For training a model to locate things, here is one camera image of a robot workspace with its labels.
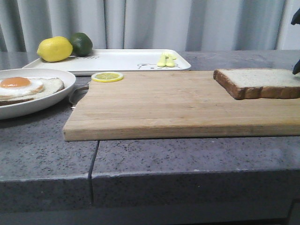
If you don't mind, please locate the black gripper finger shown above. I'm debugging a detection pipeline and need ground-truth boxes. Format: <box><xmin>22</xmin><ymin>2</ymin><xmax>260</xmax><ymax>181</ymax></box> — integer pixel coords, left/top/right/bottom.
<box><xmin>291</xmin><ymin>8</ymin><xmax>300</xmax><ymax>75</ymax></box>

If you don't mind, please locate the white bread slice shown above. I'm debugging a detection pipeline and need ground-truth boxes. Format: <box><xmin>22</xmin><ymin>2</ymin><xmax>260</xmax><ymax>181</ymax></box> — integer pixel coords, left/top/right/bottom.
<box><xmin>213</xmin><ymin>68</ymin><xmax>300</xmax><ymax>100</ymax></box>

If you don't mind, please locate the white round plate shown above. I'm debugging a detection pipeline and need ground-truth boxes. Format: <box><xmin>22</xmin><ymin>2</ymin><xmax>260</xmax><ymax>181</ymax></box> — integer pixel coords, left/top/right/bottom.
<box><xmin>0</xmin><ymin>68</ymin><xmax>76</xmax><ymax>120</ymax></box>

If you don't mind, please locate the white bear tray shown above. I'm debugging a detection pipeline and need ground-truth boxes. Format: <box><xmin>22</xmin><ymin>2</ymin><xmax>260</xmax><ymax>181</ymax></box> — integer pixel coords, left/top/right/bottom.
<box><xmin>24</xmin><ymin>49</ymin><xmax>191</xmax><ymax>75</ymax></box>

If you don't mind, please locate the bottom bread slice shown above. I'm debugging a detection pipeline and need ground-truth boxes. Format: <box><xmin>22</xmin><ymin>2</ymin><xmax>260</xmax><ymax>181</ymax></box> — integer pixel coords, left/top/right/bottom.
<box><xmin>0</xmin><ymin>78</ymin><xmax>64</xmax><ymax>106</ymax></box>

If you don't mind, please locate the yellow plastic fork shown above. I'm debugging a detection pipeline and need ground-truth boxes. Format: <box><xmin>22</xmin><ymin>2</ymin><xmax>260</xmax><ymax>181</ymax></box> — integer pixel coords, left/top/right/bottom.
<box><xmin>157</xmin><ymin>53</ymin><xmax>168</xmax><ymax>68</ymax></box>

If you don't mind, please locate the grey curtain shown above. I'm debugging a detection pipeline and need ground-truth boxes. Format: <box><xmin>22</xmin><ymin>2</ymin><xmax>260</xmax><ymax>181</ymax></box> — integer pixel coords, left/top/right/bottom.
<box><xmin>0</xmin><ymin>0</ymin><xmax>300</xmax><ymax>52</ymax></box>

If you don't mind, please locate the wooden cutting board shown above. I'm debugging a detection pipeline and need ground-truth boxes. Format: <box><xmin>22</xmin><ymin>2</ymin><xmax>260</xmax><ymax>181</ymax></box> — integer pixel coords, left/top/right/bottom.
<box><xmin>63</xmin><ymin>71</ymin><xmax>300</xmax><ymax>141</ymax></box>

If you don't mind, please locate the lemon slice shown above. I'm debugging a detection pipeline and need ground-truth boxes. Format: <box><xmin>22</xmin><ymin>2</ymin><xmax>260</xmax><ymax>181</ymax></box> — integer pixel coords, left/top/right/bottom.
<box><xmin>91</xmin><ymin>71</ymin><xmax>124</xmax><ymax>83</ymax></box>

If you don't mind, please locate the green lime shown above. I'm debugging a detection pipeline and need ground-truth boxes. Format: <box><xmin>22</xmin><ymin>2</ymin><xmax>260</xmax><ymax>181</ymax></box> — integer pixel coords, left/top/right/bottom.
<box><xmin>69</xmin><ymin>32</ymin><xmax>93</xmax><ymax>57</ymax></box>

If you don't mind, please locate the yellow lemon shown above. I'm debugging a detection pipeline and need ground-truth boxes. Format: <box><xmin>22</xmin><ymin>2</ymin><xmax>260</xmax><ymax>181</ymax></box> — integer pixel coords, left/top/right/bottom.
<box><xmin>37</xmin><ymin>36</ymin><xmax>73</xmax><ymax>62</ymax></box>

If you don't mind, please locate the fried egg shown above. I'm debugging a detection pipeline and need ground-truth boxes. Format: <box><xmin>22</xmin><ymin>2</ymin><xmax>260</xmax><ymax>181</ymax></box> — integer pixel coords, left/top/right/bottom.
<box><xmin>0</xmin><ymin>77</ymin><xmax>44</xmax><ymax>99</ymax></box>

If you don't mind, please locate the metal board handle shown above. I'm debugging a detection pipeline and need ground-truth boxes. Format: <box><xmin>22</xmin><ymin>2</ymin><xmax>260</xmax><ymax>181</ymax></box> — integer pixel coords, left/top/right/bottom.
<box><xmin>68</xmin><ymin>82</ymin><xmax>90</xmax><ymax>110</ymax></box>

